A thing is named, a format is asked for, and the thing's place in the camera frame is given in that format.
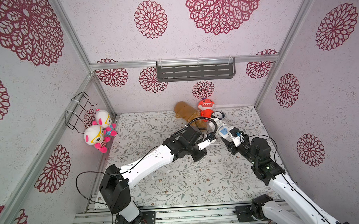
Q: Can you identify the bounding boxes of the white power strip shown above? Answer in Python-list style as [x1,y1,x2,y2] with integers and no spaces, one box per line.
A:
[213,118,234,142]

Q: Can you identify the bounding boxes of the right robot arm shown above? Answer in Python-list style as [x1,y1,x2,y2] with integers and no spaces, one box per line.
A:
[220,132,343,224]

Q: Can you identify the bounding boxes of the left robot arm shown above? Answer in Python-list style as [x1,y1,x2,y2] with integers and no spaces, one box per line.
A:
[99,126,215,223]

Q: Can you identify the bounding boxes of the brown plush toy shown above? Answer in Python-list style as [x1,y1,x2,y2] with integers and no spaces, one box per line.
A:
[174,101,207,129]

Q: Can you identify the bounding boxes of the teal alarm clock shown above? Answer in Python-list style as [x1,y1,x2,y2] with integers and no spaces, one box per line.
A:
[211,111,225,120]

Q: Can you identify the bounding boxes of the red shark plush toy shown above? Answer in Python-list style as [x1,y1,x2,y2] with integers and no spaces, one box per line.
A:
[198,98,215,118]

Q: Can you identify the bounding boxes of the upper pink white plush doll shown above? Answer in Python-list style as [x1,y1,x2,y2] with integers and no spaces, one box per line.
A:
[92,109,117,137]

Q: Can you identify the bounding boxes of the pink white plush doll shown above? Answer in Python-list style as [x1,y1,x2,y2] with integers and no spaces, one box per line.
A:
[84,125,111,153]
[92,109,117,137]

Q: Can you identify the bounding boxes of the lower pink white plush doll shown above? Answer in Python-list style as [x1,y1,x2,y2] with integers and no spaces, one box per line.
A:
[84,125,111,153]

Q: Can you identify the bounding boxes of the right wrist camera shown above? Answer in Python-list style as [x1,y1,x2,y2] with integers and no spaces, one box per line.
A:
[230,127,245,148]

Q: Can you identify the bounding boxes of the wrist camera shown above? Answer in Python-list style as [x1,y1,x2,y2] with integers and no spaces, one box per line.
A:
[196,135,216,150]
[230,127,245,148]

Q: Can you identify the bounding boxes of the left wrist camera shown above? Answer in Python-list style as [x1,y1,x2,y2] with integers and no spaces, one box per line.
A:
[196,135,216,150]

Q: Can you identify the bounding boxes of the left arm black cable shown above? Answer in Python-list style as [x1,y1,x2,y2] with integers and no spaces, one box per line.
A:
[73,116,223,224]

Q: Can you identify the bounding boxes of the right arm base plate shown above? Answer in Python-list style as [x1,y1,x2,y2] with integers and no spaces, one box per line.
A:
[233,205,267,222]

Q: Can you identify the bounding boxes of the grey wall shelf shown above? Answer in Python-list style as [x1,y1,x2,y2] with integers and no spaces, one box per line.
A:
[156,58,236,82]

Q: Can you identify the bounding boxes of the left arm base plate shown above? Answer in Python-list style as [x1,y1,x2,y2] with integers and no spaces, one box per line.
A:
[115,211,156,224]

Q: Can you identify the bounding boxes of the black wire basket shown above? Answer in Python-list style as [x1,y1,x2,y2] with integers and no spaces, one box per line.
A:
[64,91,97,134]

